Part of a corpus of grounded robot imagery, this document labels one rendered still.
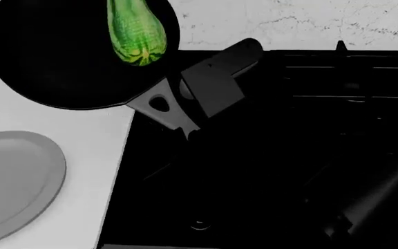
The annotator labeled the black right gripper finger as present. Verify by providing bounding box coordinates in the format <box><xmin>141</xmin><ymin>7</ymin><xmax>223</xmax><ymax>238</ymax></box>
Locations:
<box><xmin>180</xmin><ymin>50</ymin><xmax>247</xmax><ymax>119</ymax></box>

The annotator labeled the black frying pan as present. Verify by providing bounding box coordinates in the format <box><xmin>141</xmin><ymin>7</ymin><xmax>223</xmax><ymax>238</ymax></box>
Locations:
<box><xmin>0</xmin><ymin>0</ymin><xmax>202</xmax><ymax>142</ymax></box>

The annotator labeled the black gas stove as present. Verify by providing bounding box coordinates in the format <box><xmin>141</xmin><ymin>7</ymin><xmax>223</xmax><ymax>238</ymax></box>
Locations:
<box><xmin>96</xmin><ymin>48</ymin><xmax>398</xmax><ymax>249</ymax></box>

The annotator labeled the black stove grate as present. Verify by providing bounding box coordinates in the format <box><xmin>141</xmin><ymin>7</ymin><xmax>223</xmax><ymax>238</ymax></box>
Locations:
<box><xmin>269</xmin><ymin>39</ymin><xmax>398</xmax><ymax>104</ymax></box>

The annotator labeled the black stove knob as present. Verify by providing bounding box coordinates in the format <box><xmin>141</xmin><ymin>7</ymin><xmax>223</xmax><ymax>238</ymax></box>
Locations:
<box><xmin>189</xmin><ymin>219</ymin><xmax>212</xmax><ymax>232</ymax></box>

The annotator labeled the grey oval plate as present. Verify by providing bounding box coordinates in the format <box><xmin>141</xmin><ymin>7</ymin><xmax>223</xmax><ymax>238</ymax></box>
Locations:
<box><xmin>0</xmin><ymin>130</ymin><xmax>68</xmax><ymax>247</ymax></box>

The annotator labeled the green striped squash vegetable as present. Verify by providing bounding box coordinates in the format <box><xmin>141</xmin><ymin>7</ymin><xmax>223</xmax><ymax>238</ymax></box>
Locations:
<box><xmin>106</xmin><ymin>0</ymin><xmax>168</xmax><ymax>67</ymax></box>

